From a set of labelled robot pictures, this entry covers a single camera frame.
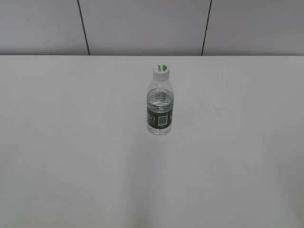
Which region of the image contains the clear Cestbon water bottle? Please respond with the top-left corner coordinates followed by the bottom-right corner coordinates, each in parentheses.
top-left (146, 79), bottom-right (174, 135)

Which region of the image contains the white green bottle cap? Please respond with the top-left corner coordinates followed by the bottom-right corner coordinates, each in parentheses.
top-left (153, 64), bottom-right (170, 81)

